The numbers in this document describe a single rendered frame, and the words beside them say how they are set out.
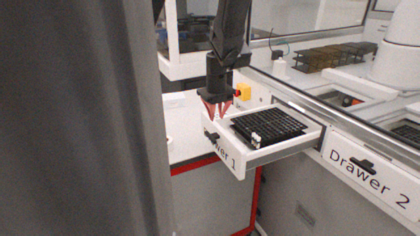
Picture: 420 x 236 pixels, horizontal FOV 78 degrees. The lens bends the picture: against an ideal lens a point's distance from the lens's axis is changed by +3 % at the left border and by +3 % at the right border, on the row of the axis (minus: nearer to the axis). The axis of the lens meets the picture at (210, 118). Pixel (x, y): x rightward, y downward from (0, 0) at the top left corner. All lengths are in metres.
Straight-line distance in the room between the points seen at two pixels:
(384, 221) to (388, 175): 0.18
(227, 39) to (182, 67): 1.03
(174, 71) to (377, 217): 1.20
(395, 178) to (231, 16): 0.60
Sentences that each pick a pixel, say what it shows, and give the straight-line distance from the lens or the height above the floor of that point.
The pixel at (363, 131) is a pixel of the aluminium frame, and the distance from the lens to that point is 0.86.
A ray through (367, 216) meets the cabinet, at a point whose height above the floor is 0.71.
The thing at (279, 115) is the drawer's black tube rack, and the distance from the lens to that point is 1.02.
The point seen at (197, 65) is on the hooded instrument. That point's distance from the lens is 1.63.
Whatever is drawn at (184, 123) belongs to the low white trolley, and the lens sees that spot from 1.20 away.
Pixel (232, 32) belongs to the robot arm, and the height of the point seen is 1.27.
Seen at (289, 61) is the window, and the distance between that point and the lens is 1.04.
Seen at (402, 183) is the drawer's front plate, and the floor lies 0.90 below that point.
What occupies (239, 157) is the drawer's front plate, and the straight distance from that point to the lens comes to 0.76.
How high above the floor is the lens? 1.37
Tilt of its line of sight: 30 degrees down
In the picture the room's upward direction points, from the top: straight up
